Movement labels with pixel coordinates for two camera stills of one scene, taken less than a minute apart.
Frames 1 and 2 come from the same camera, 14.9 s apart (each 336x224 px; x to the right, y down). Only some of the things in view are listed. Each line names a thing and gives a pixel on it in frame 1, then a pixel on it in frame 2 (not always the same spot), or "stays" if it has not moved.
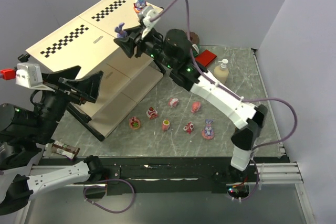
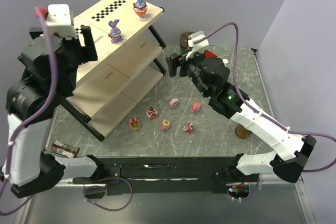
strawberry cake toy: [151, 113] stays
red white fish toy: [189, 128] stays
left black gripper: [64, 87] -> [79, 46]
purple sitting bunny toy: [121, 33] -> [115, 34]
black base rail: [200, 174] stays
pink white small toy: [172, 102] stays
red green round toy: [134, 123] stays
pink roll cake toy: [165, 124] stays
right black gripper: [138, 41] -> [180, 64]
